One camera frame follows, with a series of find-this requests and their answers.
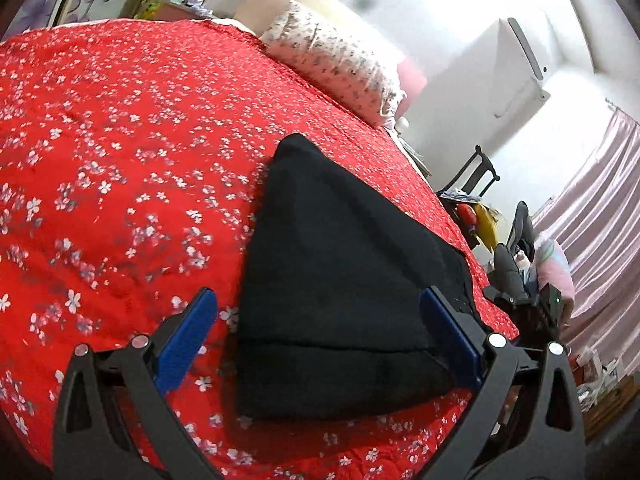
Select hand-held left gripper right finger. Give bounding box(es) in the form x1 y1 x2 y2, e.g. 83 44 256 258
415 286 587 480

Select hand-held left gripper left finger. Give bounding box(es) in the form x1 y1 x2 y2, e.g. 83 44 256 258
52 287 219 480

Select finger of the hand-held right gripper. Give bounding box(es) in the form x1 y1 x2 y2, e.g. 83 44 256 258
484 285 540 312

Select black pants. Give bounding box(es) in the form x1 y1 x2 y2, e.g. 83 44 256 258
232 132 490 421

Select grey padded jacket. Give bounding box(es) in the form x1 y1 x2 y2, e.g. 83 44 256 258
492 201 539 306

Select pastel rainbow cushion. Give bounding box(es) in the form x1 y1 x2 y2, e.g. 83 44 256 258
531 237 576 302

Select yellow plush toy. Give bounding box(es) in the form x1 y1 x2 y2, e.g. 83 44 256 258
472 203 501 254

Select red plush toy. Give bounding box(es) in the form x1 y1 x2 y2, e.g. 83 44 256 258
459 205 479 239

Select pink curtain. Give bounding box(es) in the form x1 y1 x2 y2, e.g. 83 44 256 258
530 109 640 361

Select black wooden chair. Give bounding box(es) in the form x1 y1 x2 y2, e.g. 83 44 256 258
437 145 501 199

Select red floral blanket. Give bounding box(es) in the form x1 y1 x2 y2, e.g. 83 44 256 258
0 17 521 480

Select white air conditioner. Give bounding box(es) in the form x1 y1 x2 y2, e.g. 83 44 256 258
479 17 552 121

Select pale pink pillow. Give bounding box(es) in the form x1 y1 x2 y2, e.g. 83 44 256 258
395 57 429 117

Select white floral pillow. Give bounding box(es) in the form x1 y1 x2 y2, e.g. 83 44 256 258
260 0 407 128

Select cluttered wooden nightstand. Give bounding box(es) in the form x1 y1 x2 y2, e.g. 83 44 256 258
144 0 222 24

